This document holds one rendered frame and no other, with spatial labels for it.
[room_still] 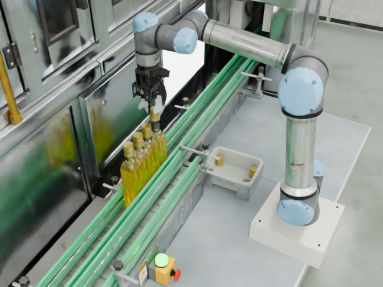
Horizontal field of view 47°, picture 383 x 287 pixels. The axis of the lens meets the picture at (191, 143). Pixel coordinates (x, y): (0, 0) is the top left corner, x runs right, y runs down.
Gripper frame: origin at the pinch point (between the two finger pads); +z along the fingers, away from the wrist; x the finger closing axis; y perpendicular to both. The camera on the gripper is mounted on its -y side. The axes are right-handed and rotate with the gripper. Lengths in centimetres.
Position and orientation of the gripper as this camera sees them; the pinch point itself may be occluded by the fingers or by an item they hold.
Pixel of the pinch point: (154, 110)
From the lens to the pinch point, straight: 155.5
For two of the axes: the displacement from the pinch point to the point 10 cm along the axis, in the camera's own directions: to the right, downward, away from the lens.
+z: 0.0, 7.7, 6.4
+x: 9.0, 2.7, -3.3
